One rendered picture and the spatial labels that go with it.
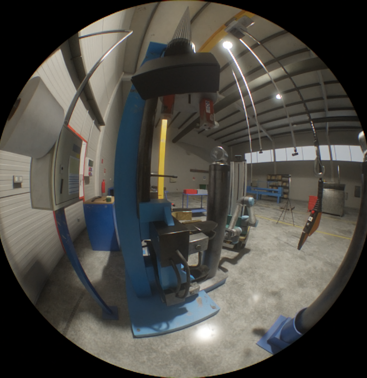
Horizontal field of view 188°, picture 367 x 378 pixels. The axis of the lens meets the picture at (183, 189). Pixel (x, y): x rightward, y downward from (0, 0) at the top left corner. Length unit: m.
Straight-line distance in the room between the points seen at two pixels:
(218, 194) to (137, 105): 1.00
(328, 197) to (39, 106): 8.48
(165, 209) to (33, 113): 0.73
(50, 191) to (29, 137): 0.25
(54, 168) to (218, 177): 1.12
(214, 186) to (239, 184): 1.37
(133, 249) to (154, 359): 1.09
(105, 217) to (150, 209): 1.51
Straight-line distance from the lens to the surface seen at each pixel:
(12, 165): 1.78
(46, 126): 0.53
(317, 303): 1.11
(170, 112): 0.99
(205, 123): 1.05
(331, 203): 8.11
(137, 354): 1.35
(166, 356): 1.31
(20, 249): 1.87
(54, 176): 0.61
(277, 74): 5.74
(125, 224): 0.80
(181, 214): 1.13
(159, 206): 0.62
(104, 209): 2.02
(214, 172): 1.03
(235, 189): 2.37
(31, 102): 0.47
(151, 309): 1.31
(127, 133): 0.80
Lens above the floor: 1.30
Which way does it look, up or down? 4 degrees down
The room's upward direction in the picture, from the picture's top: 2 degrees clockwise
